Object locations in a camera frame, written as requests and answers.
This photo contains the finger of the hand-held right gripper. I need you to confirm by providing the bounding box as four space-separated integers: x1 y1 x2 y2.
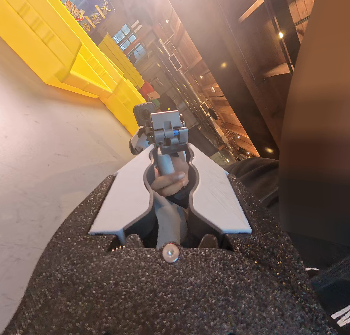
129 126 149 155

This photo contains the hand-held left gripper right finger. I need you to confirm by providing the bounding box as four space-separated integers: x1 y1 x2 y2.
187 144 252 234

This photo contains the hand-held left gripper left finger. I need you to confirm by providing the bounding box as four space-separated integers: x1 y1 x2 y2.
89 144 156 246

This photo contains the grey toy joint assembly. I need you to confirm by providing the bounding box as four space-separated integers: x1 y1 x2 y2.
150 109 189 155

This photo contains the grey desk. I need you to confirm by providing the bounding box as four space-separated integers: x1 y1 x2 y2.
0 37 192 322

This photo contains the person's right hand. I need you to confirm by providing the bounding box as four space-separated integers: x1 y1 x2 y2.
150 161 190 198

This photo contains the yellow plastic bin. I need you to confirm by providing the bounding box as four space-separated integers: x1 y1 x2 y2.
0 0 123 99
98 33 145 90
101 78 147 139

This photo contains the red bean bag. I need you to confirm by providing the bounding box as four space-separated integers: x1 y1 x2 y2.
138 81 155 95

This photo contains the paned window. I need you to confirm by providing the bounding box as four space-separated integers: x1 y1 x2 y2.
112 23 144 65

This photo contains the robot kit box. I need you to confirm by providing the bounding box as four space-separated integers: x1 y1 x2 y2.
48 0 115 35

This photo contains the silver ventilation duct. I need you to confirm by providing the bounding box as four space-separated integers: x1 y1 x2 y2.
157 38 219 134

